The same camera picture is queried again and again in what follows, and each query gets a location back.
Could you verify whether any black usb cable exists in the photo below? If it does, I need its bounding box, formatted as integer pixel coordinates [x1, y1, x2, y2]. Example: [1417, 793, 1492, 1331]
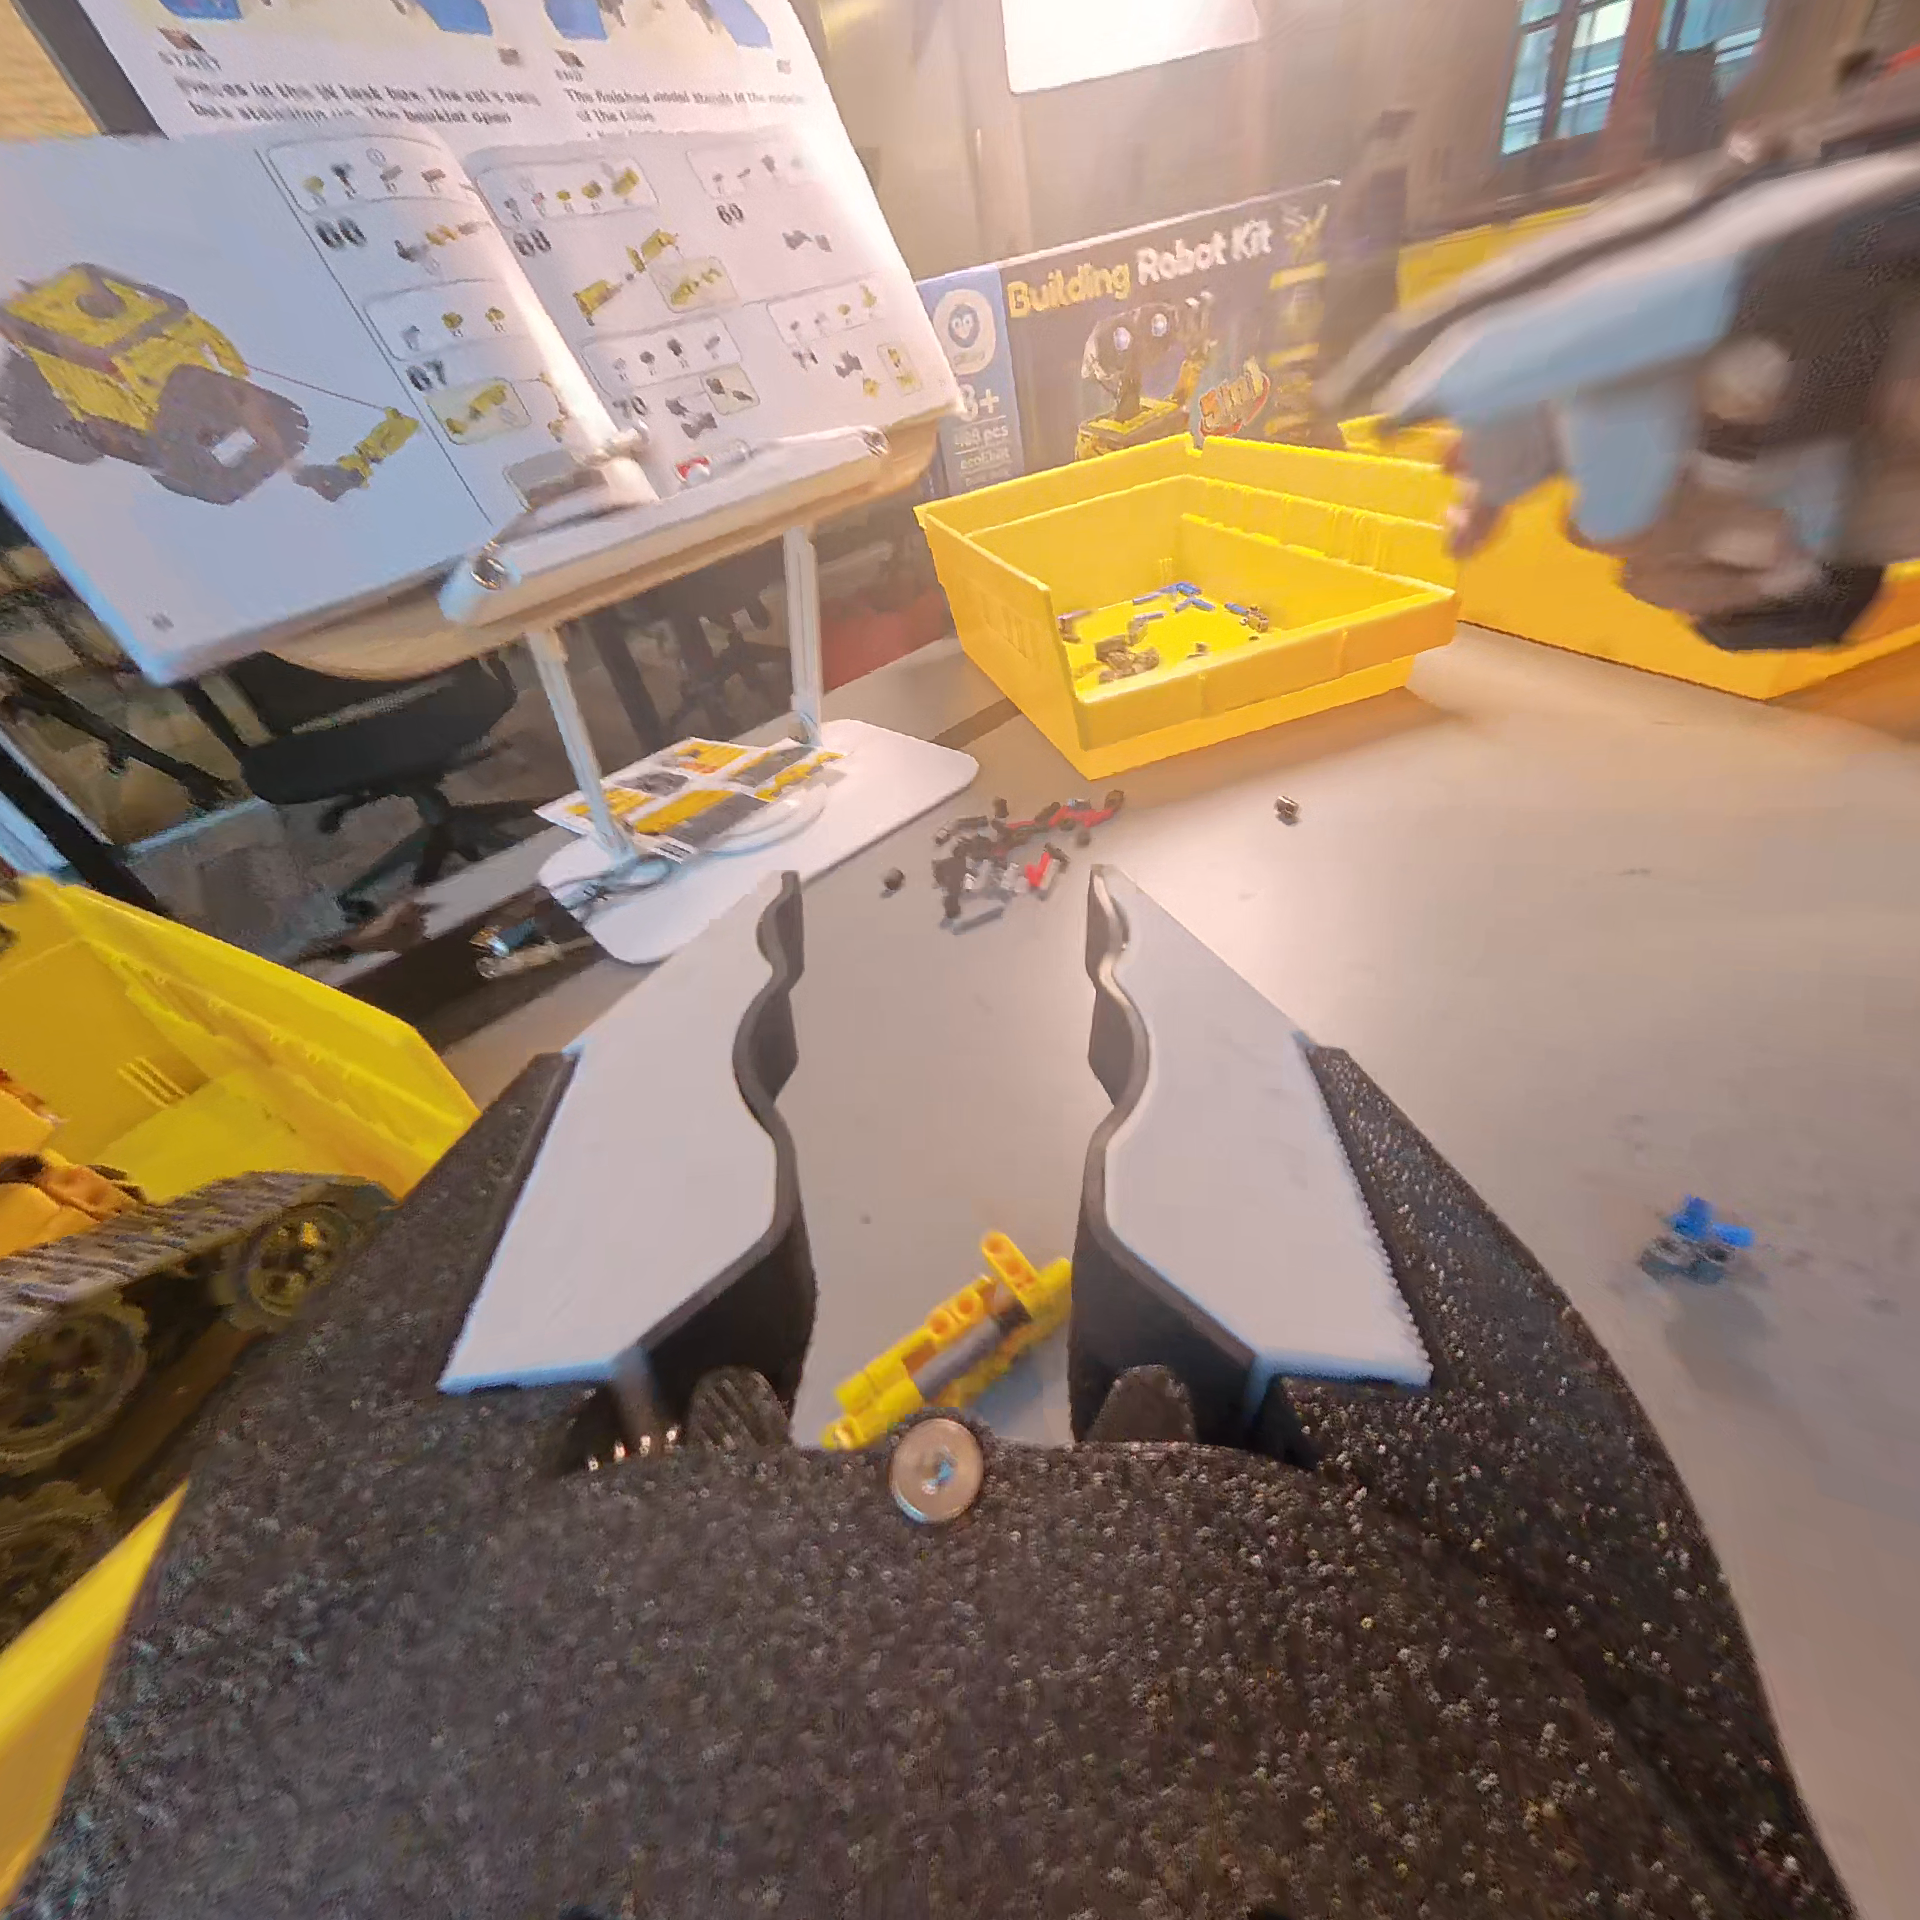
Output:
[546, 848, 707, 921]

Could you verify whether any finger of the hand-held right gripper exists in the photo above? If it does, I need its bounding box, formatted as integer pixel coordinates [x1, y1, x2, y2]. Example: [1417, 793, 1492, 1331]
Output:
[1319, 142, 1920, 548]
[1446, 411, 1590, 561]

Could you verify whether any dark framed window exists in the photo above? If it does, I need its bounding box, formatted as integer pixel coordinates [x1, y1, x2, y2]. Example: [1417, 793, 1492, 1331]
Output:
[1500, 0, 1801, 161]

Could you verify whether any yellow plastic bin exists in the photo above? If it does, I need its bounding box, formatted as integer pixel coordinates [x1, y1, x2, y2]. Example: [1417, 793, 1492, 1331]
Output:
[914, 435, 1460, 782]
[0, 878, 483, 1847]
[1343, 194, 1920, 737]

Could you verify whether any pile of black red pegs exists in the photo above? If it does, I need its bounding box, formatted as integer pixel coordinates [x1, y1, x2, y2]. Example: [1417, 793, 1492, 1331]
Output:
[884, 786, 1128, 934]

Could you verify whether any blue robot kit box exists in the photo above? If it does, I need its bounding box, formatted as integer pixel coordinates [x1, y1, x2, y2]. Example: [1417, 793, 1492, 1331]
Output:
[919, 180, 1345, 497]

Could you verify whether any small blue grey brick assembly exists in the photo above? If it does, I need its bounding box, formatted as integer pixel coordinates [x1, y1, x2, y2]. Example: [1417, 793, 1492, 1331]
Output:
[1640, 1192, 1758, 1288]

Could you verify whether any white instruction booklet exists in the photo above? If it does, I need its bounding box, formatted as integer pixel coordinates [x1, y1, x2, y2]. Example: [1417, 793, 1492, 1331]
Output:
[0, 120, 966, 684]

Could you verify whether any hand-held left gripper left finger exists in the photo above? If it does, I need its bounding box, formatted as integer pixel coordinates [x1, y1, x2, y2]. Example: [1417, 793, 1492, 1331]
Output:
[440, 872, 819, 1395]

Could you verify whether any white printed task poster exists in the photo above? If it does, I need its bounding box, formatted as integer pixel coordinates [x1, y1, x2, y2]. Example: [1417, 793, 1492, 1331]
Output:
[71, 0, 880, 167]

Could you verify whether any small clear-handled screwdriver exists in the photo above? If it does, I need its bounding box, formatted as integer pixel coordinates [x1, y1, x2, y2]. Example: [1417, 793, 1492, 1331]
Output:
[472, 919, 602, 980]

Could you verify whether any white metal book stand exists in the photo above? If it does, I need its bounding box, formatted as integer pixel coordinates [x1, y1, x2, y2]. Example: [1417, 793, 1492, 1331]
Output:
[278, 424, 980, 966]

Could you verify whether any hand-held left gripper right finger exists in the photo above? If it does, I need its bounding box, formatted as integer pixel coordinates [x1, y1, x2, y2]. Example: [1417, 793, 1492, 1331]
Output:
[1067, 864, 1439, 1402]

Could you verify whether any group of blue pegs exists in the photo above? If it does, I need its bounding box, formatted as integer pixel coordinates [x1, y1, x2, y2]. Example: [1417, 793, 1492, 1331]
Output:
[1056, 577, 1278, 678]

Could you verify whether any yellow grey sticker sheet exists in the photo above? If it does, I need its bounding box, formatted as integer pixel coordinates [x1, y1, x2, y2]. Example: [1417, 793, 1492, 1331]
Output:
[537, 739, 847, 859]

